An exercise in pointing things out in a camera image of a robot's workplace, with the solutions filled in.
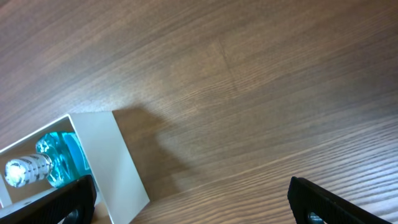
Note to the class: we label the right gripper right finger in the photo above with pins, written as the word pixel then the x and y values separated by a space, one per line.
pixel 311 203

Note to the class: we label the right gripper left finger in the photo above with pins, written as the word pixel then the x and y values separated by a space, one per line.
pixel 73 203

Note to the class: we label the blue mouthwash bottle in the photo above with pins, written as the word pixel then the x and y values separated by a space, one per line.
pixel 59 159

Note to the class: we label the white cream tube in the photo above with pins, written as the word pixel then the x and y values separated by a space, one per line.
pixel 10 207

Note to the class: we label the white cardboard box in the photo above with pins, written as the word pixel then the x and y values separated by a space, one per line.
pixel 118 185

